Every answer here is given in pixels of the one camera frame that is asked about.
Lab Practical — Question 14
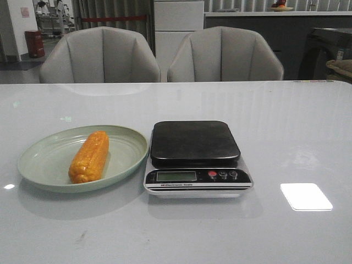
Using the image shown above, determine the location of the orange corn cob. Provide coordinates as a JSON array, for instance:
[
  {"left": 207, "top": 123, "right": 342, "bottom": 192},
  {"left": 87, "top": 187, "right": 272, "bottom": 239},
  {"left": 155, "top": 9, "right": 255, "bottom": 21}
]
[{"left": 68, "top": 131, "right": 109, "bottom": 184}]

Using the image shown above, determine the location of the black silver kitchen scale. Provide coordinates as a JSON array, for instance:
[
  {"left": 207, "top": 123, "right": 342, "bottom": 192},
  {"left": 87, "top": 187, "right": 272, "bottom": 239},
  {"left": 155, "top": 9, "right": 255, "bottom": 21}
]
[{"left": 144, "top": 120, "right": 254, "bottom": 198}]

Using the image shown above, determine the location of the right grey upholstered chair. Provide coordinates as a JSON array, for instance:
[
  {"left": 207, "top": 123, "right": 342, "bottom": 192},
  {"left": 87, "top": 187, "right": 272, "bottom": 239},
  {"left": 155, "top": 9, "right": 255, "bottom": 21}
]
[{"left": 167, "top": 26, "right": 284, "bottom": 83}]

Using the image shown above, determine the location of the grey upholstered chair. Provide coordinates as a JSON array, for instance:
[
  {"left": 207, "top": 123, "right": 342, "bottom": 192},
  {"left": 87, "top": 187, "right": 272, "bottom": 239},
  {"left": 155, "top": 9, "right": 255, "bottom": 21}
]
[
  {"left": 39, "top": 26, "right": 161, "bottom": 84},
  {"left": 167, "top": 26, "right": 284, "bottom": 83}
]

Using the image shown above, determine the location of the left grey upholstered chair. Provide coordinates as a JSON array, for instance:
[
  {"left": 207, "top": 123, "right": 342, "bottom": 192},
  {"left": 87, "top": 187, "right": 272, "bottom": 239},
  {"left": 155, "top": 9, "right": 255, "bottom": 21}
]
[{"left": 39, "top": 26, "right": 161, "bottom": 84}]

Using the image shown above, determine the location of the white cabinet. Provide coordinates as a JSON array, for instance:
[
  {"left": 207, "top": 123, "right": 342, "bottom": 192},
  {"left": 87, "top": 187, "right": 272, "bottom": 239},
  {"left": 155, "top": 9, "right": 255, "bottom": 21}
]
[{"left": 153, "top": 1, "right": 204, "bottom": 82}]

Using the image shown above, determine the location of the red barrier tape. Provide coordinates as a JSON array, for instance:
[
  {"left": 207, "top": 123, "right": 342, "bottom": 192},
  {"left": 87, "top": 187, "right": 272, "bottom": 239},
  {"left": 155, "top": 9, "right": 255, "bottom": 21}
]
[{"left": 81, "top": 15, "right": 148, "bottom": 23}]

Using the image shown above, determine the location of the light green plate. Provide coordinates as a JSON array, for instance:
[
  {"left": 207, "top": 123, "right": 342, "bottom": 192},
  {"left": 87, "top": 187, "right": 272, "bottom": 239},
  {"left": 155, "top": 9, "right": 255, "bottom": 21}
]
[{"left": 18, "top": 125, "right": 149, "bottom": 193}]

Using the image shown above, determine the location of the grey counter with white top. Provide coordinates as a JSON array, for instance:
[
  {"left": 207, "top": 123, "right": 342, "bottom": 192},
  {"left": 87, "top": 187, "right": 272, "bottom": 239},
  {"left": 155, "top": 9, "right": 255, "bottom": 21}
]
[{"left": 205, "top": 11, "right": 351, "bottom": 80}]

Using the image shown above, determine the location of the fruit bowl on counter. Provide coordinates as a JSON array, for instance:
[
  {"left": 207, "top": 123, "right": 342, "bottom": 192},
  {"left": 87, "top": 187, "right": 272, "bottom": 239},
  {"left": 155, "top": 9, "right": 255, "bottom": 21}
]
[{"left": 268, "top": 0, "right": 294, "bottom": 12}]

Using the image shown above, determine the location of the red trash bin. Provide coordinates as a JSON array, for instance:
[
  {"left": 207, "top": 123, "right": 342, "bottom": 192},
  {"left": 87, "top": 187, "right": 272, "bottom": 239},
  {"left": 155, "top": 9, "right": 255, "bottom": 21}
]
[{"left": 25, "top": 30, "right": 45, "bottom": 58}]

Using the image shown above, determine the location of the dark glossy side table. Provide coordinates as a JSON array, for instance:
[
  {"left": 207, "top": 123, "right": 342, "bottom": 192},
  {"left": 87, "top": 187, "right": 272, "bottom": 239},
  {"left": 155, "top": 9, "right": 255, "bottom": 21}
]
[{"left": 298, "top": 27, "right": 351, "bottom": 80}]

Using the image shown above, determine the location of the beige cushion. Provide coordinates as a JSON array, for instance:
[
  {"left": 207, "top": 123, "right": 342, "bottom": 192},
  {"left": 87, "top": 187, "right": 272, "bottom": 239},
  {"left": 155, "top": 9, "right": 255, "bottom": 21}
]
[{"left": 326, "top": 59, "right": 352, "bottom": 84}]

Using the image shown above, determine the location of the pink wall notice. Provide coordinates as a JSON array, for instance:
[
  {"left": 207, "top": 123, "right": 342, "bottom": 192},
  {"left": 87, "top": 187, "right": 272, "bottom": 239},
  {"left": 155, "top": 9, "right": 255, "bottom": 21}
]
[{"left": 20, "top": 7, "right": 30, "bottom": 18}]

